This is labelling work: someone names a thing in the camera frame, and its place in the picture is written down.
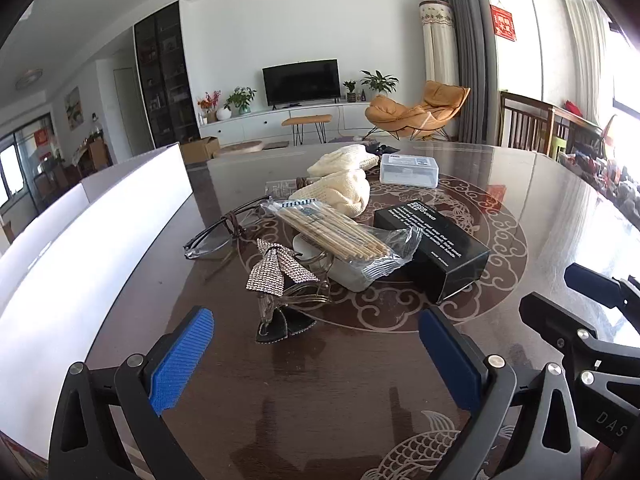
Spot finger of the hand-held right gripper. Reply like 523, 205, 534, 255
518, 292, 640, 386
564, 262, 640, 319

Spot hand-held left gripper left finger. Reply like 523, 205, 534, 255
47, 306, 216, 480

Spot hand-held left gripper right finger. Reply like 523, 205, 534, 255
418, 305, 583, 480

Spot black bow hair clip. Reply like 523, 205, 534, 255
255, 280, 333, 345

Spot black cardboard box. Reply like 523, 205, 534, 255
373, 204, 491, 305

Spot white plastic case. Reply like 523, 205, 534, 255
292, 232, 386, 292

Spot dark-framed eyeglasses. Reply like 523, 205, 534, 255
183, 195, 271, 261

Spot white cardboard storage box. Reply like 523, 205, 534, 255
0, 143, 195, 461

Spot plastic pack of wooden sticks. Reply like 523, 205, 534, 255
260, 199, 426, 281

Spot clear plastic box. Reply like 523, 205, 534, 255
378, 154, 441, 188

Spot cream knitted sock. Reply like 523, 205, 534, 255
306, 144, 379, 177
289, 169, 371, 218

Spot colourful clutter pile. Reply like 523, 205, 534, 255
555, 102, 640, 226

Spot wooden chair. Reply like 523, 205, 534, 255
500, 91, 556, 156

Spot brown cardboard box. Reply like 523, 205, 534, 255
179, 136, 221, 165

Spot wooden dining table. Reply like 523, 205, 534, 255
37, 130, 113, 201

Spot white sheer curtain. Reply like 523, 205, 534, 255
562, 0, 608, 126

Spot white television cabinet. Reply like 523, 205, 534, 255
200, 99, 381, 147

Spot red flower bouquet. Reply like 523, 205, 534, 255
197, 91, 222, 123

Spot orange lounge chair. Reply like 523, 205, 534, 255
364, 80, 472, 142

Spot bushy potted plant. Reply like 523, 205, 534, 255
223, 86, 257, 115

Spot orange padded bench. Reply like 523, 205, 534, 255
281, 114, 333, 147

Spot grey curtain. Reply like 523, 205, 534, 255
432, 0, 501, 143

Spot dark glass display cabinet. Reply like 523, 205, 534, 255
133, 1, 201, 148

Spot covered standing air conditioner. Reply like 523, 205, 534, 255
419, 0, 461, 106

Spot large potted plant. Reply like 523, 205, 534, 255
360, 70, 400, 98

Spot flat screen television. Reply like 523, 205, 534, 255
262, 59, 342, 107

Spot framed wall painting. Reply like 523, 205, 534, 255
64, 86, 83, 128

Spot red wall poster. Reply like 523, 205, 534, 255
490, 4, 517, 41

